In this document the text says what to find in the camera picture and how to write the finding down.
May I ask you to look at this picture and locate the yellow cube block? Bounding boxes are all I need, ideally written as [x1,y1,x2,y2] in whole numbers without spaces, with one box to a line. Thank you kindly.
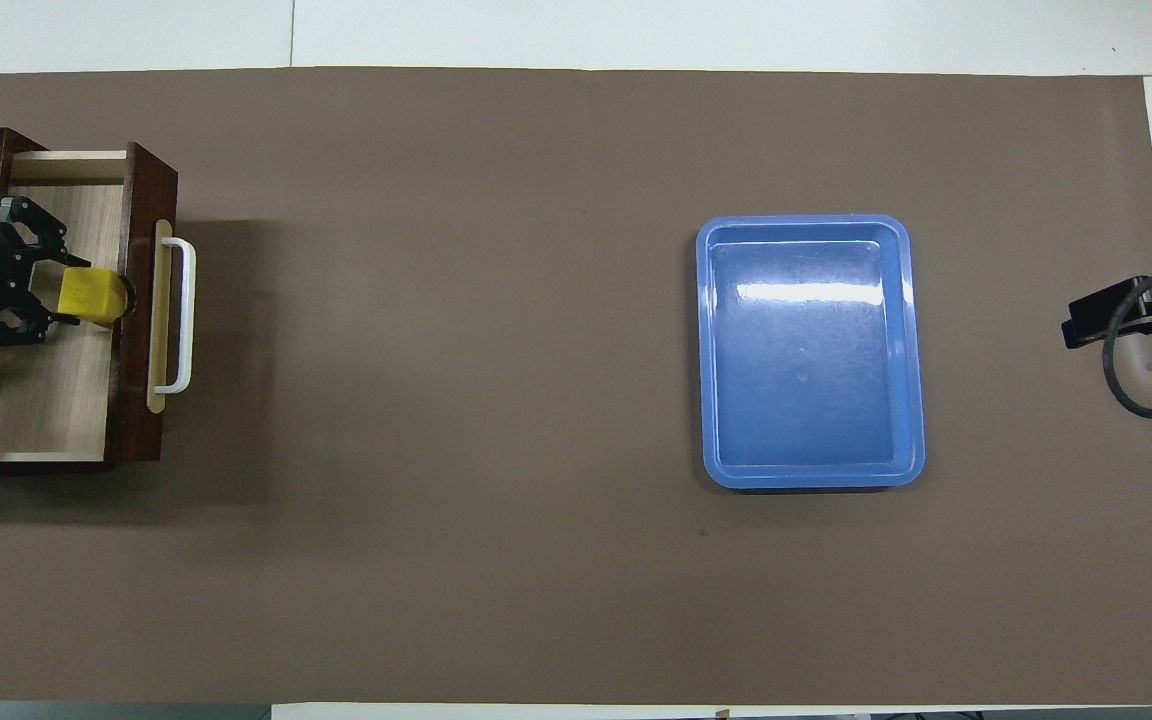
[57,267,130,328]

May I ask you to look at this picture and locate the dark wooden drawer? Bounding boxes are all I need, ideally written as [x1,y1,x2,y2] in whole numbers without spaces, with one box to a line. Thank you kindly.
[0,142,199,473]

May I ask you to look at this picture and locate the blue plastic tray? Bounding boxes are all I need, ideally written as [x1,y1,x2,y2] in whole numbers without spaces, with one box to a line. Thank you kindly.
[695,214,927,490]

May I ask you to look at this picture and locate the brown table mat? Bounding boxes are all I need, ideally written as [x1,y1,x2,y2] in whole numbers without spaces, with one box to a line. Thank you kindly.
[0,67,1152,706]

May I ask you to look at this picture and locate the white drawer handle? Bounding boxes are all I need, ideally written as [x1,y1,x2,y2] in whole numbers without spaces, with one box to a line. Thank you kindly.
[153,237,198,395]

